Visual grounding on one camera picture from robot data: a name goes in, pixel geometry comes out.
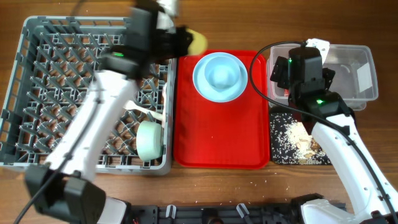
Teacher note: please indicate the light blue plate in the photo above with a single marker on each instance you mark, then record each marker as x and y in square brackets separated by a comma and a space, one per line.
[206, 91]

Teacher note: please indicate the grey dishwasher rack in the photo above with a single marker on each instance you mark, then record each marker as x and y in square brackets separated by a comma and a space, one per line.
[54, 65]

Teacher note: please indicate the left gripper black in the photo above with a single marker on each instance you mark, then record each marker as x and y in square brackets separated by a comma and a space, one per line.
[181, 35]

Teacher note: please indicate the white plastic fork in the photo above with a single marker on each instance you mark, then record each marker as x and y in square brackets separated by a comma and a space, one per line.
[164, 97]

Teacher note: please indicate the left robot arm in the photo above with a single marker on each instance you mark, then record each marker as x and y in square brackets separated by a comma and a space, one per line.
[62, 187]

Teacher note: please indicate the black waste tray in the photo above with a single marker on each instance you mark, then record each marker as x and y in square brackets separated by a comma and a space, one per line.
[286, 140]

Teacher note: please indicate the clear plastic bin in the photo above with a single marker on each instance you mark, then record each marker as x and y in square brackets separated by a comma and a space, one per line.
[355, 79]

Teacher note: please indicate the rice food leftovers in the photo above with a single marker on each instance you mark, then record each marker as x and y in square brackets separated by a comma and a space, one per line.
[298, 140]

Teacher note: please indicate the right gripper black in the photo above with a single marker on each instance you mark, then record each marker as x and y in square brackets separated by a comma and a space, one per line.
[280, 73]

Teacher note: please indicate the white plastic spoon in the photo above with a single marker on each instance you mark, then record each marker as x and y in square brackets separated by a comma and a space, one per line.
[130, 105]

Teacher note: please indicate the yellow plastic cup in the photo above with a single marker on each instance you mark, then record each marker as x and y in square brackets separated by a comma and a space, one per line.
[199, 43]

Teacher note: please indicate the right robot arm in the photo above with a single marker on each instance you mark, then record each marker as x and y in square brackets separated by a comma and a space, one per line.
[330, 121]

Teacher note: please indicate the red plastic tray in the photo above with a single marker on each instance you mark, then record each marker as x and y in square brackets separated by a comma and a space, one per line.
[231, 135]

